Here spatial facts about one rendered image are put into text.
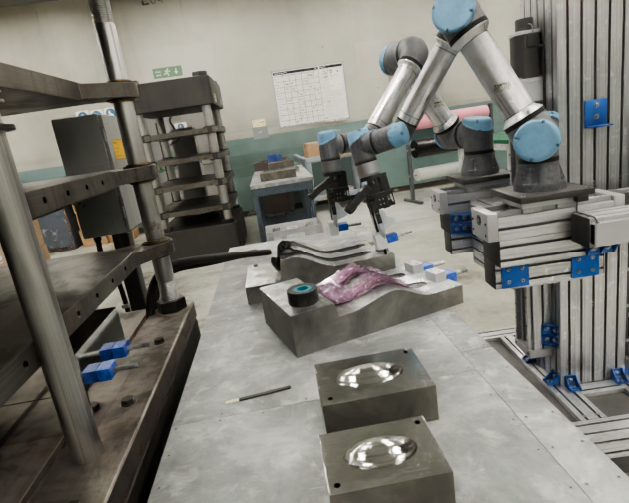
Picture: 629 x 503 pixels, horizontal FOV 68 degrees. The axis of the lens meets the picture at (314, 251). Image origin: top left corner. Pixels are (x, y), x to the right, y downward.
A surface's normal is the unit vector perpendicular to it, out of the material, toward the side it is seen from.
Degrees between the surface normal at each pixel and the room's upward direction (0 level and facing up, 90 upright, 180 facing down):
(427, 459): 0
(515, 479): 0
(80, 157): 90
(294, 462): 0
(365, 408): 90
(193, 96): 90
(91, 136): 90
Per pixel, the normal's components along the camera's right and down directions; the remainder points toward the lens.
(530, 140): -0.35, 0.40
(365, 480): -0.15, -0.96
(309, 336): 0.38, 0.18
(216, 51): 0.10, 0.24
